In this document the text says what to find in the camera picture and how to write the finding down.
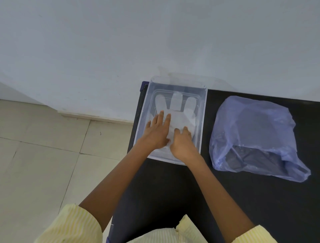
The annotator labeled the person's right hand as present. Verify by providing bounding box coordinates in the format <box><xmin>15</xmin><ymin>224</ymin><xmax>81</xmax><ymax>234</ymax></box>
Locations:
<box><xmin>170</xmin><ymin>126</ymin><xmax>202</xmax><ymax>165</ymax></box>

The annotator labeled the person's left hand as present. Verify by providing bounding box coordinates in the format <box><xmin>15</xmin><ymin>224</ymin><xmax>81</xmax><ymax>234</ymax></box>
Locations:
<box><xmin>138</xmin><ymin>111</ymin><xmax>173</xmax><ymax>151</ymax></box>

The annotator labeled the translucent white disposable glove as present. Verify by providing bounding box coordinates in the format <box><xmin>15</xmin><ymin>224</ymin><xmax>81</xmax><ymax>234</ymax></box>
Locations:
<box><xmin>149</xmin><ymin>92</ymin><xmax>197</xmax><ymax>150</ymax></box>

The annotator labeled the person's right forearm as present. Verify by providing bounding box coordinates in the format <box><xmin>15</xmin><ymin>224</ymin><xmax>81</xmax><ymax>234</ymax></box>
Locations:
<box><xmin>186</xmin><ymin>156</ymin><xmax>256</xmax><ymax>236</ymax></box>

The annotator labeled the person's left forearm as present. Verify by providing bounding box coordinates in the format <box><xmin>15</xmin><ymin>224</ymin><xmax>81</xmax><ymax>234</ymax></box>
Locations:
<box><xmin>79</xmin><ymin>142</ymin><xmax>161</xmax><ymax>233</ymax></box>

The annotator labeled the clear plastic storage bin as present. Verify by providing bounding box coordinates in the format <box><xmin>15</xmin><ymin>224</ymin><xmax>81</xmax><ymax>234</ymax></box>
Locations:
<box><xmin>133</xmin><ymin>75</ymin><xmax>208</xmax><ymax>166</ymax></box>

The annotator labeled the translucent blue plastic bag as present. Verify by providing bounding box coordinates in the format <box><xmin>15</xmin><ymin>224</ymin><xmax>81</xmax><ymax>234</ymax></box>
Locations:
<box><xmin>209</xmin><ymin>96</ymin><xmax>311</xmax><ymax>183</ymax></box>

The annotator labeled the yellow striped shirt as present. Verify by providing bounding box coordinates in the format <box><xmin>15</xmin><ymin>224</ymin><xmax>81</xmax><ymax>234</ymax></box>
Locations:
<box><xmin>34</xmin><ymin>203</ymin><xmax>278</xmax><ymax>243</ymax></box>

